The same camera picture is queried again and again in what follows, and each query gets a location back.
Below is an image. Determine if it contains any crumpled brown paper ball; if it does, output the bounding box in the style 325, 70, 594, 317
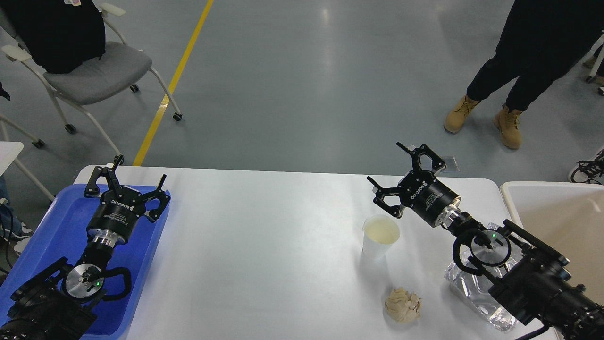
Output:
384, 288, 422, 323

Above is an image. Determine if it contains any person in black trousers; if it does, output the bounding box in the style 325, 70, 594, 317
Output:
466, 0, 604, 111

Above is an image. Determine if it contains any blue plastic tray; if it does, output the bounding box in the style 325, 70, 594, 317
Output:
0, 184, 169, 340

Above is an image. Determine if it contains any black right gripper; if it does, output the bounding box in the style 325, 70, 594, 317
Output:
367, 142, 462, 228

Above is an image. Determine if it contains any grey office chair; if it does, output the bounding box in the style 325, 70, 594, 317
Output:
1, 3, 183, 155

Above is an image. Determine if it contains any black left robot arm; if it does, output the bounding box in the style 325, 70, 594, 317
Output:
1, 156, 170, 340

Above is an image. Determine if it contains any white paper cup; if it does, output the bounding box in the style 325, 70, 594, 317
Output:
362, 214, 401, 260

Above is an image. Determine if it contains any clear floor plate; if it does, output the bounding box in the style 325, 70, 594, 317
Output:
441, 156, 461, 173

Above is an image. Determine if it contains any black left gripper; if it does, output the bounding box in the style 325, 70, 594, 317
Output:
84, 154, 171, 245

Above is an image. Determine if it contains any tan boot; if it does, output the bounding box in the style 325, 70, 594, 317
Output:
493, 105, 523, 149
444, 95, 481, 134

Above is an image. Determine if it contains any tan right boot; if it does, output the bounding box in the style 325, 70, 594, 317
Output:
493, 105, 523, 149

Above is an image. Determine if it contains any tan left boot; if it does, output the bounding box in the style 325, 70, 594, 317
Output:
444, 95, 481, 134

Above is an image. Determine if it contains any white side table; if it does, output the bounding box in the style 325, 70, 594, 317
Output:
0, 141, 55, 203

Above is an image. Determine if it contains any beige plastic bin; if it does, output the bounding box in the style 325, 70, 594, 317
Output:
500, 181, 604, 304

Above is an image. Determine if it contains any black jacket on chair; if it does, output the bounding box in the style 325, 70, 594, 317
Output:
1, 0, 106, 75

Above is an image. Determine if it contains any black white sneaker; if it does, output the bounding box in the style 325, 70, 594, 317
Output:
568, 147, 604, 185

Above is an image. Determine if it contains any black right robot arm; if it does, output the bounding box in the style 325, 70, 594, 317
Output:
367, 143, 604, 340

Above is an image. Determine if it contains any aluminium foil container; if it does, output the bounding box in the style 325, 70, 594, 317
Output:
445, 222, 522, 333

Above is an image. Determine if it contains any white chair leg with caster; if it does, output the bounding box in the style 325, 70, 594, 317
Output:
0, 114, 45, 149

